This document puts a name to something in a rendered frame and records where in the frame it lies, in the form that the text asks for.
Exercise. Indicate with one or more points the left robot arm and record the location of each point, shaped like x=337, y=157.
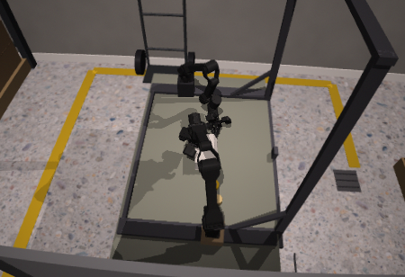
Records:
x=210, y=171

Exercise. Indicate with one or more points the white cardboard box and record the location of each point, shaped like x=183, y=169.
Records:
x=206, y=154

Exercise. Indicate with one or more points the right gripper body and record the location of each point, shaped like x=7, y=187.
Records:
x=212, y=122

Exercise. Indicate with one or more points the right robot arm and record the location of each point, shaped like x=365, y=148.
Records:
x=207, y=96

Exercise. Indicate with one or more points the dark grey metal support frame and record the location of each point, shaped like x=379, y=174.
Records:
x=382, y=58

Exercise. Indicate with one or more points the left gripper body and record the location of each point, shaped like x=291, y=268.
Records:
x=189, y=151

